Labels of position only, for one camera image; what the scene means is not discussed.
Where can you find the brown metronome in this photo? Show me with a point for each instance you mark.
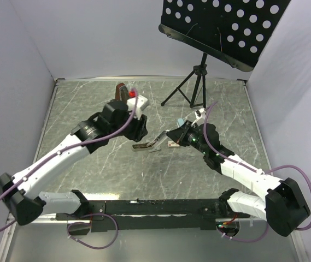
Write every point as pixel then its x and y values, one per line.
pixel 122 92

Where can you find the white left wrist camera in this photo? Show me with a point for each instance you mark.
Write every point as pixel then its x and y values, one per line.
pixel 137 103

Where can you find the black music stand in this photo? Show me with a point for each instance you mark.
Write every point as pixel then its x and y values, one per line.
pixel 234 32

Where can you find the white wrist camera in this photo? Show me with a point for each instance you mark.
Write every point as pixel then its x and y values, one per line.
pixel 200 116
pixel 137 103

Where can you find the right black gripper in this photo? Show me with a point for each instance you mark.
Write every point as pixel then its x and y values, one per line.
pixel 180 135

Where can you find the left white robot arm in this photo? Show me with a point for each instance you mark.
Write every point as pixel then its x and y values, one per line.
pixel 26 199

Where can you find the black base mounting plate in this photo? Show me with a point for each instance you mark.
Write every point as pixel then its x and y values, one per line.
pixel 153 214

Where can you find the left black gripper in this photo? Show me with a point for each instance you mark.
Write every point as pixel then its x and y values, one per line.
pixel 140 130

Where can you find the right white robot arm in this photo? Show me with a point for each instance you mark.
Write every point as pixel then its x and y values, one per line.
pixel 278 202

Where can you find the white staple box sleeve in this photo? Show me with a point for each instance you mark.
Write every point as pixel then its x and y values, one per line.
pixel 172 144

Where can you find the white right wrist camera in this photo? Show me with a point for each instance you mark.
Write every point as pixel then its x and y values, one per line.
pixel 200 116

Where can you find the blue stapler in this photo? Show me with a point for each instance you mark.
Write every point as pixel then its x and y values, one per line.
pixel 180 122

